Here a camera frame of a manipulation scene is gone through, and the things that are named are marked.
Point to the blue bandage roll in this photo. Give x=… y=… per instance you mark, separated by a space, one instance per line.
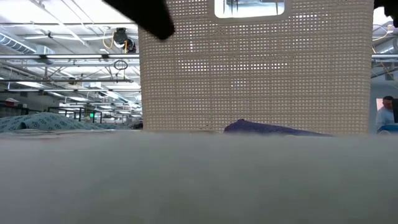
x=388 y=129

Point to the person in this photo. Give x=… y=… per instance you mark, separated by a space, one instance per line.
x=385 y=116

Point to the silver ventilation duct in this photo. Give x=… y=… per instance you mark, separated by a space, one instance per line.
x=12 y=43

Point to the white perforated plastic basket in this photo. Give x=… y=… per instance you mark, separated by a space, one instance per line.
x=248 y=77

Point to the navy blue bandage pad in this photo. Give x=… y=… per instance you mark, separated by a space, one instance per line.
x=255 y=127

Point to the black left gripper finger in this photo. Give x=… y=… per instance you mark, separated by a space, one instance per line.
x=146 y=15

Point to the teal patterned cloth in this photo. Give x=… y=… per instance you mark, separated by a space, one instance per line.
x=46 y=123

